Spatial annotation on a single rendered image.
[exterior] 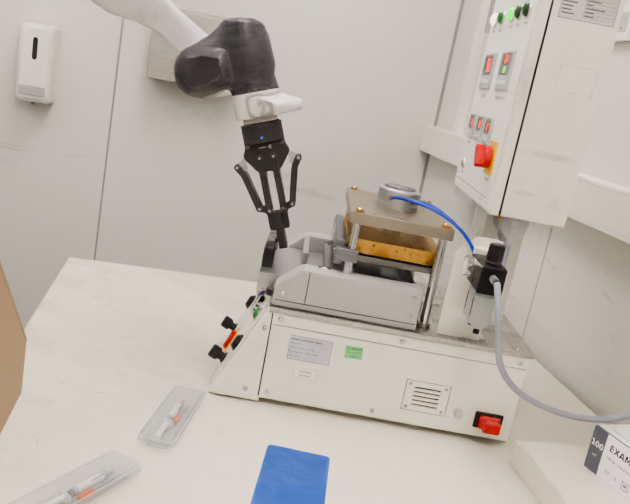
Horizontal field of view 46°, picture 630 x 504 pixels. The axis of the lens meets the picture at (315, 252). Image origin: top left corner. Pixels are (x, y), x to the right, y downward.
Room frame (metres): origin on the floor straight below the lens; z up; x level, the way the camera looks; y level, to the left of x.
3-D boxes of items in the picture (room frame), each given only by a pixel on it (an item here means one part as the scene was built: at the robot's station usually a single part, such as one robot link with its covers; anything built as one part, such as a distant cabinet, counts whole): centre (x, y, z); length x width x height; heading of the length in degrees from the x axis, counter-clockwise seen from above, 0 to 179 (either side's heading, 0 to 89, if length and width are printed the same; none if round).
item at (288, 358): (1.34, -0.13, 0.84); 0.53 x 0.37 x 0.17; 92
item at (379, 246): (1.35, -0.13, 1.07); 0.22 x 0.17 x 0.10; 2
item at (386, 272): (1.36, -0.10, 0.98); 0.20 x 0.17 x 0.03; 2
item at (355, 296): (1.22, -0.06, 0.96); 0.26 x 0.05 x 0.07; 92
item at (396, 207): (1.34, -0.17, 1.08); 0.31 x 0.24 x 0.13; 2
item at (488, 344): (1.36, -0.17, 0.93); 0.46 x 0.35 x 0.01; 92
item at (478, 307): (1.14, -0.27, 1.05); 0.15 x 0.05 x 0.15; 2
